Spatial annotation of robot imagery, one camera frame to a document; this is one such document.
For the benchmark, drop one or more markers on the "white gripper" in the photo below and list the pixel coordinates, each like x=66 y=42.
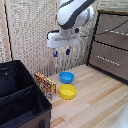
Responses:
x=63 y=39

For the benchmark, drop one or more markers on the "red yellow cereal bar box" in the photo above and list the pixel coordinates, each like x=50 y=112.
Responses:
x=45 y=86

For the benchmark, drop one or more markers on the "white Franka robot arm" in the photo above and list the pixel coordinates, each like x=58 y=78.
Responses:
x=71 y=13

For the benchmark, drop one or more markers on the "blue plastic bowl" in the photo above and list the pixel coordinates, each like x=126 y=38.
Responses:
x=66 y=77

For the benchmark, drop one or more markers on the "beige woven folding screen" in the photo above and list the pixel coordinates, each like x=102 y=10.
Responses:
x=30 y=33

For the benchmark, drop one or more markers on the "yellow plastic bowl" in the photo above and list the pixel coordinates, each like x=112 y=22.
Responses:
x=67 y=91

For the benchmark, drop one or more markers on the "brown drawer cabinet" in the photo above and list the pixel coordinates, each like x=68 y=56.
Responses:
x=110 y=46

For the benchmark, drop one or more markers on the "black fabric storage box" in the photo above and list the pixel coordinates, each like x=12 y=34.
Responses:
x=20 y=96

